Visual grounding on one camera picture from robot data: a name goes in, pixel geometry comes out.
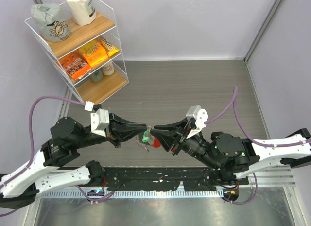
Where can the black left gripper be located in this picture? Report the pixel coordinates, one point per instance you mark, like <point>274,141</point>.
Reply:
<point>117,133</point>

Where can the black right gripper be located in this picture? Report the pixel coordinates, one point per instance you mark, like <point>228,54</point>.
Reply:
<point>181,124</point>

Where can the red handled crescent blade keychain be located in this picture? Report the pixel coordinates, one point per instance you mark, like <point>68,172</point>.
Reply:
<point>154,142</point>

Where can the green tagged key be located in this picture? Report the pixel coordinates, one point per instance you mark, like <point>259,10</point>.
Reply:
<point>146,136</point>

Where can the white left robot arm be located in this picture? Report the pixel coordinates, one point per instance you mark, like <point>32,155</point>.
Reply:
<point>21,187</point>

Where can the green bottle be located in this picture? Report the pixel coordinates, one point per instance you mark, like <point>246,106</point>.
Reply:
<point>96,76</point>

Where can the beige cup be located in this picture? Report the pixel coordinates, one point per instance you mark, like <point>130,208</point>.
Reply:
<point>108,68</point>

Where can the yellow candy bag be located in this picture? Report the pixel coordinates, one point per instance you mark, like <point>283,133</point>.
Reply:
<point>111,50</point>

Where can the orange yellow snack box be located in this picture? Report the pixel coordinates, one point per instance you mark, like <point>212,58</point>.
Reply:
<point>93,52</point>

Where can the white paper bag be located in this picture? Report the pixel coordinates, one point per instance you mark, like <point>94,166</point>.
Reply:
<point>83,11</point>

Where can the grey paper bag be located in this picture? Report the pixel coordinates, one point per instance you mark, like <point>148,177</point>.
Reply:
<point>51,21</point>

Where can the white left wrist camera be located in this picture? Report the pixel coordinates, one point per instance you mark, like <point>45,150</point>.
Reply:
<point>99,119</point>

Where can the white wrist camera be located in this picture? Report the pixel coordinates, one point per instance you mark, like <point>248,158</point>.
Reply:
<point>99,119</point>
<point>200,116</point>

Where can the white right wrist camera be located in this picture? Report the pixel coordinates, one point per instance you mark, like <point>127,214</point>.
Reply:
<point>200,116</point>

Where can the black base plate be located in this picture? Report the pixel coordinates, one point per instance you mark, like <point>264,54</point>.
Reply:
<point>158,179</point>

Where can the white slotted cable duct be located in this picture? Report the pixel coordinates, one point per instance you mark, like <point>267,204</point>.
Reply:
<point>179,193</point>

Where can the white wire shelf unit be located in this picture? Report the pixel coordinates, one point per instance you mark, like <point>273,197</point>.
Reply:
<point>104,26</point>

